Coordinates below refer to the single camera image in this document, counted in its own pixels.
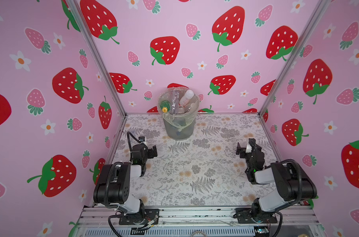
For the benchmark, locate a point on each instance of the green Sprite bottle yellow cap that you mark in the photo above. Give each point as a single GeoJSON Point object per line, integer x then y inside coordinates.
{"type": "Point", "coordinates": [165, 106]}

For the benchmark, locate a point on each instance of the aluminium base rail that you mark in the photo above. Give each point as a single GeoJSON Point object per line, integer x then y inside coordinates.
{"type": "Point", "coordinates": [201, 221]}

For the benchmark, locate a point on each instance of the clear bottle blue cap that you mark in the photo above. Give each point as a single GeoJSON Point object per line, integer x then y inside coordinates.
{"type": "Point", "coordinates": [175, 97]}

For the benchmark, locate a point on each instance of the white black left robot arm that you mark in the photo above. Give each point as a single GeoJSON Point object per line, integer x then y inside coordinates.
{"type": "Point", "coordinates": [113, 186]}

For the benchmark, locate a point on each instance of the aluminium frame post right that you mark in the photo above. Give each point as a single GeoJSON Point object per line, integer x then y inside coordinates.
{"type": "Point", "coordinates": [313, 21]}

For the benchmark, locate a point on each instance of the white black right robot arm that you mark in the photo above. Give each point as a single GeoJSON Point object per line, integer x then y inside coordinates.
{"type": "Point", "coordinates": [292, 183]}

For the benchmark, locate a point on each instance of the aluminium frame post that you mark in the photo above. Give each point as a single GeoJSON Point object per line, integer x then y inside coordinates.
{"type": "Point", "coordinates": [313, 21]}
{"type": "Point", "coordinates": [97, 22]}

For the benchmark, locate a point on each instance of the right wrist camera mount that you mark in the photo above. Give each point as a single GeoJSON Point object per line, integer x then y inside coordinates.
{"type": "Point", "coordinates": [250, 145]}

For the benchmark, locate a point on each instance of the aluminium frame post left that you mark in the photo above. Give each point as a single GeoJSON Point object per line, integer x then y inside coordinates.
{"type": "Point", "coordinates": [97, 22]}

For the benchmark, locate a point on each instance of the silver mesh waste bin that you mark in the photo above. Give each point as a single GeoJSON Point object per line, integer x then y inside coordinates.
{"type": "Point", "coordinates": [175, 134]}

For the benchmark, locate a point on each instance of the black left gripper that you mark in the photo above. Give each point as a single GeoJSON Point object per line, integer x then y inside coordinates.
{"type": "Point", "coordinates": [149, 152]}

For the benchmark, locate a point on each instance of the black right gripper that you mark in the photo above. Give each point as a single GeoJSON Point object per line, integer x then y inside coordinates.
{"type": "Point", "coordinates": [242, 155]}

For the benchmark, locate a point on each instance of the clear green bin liner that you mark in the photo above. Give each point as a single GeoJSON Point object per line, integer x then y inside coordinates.
{"type": "Point", "coordinates": [179, 122]}

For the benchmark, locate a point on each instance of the clear bottle yellow label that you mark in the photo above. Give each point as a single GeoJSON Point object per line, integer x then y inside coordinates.
{"type": "Point", "coordinates": [180, 111]}

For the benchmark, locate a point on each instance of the white bottle red cap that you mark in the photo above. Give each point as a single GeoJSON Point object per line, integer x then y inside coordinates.
{"type": "Point", "coordinates": [186, 98]}

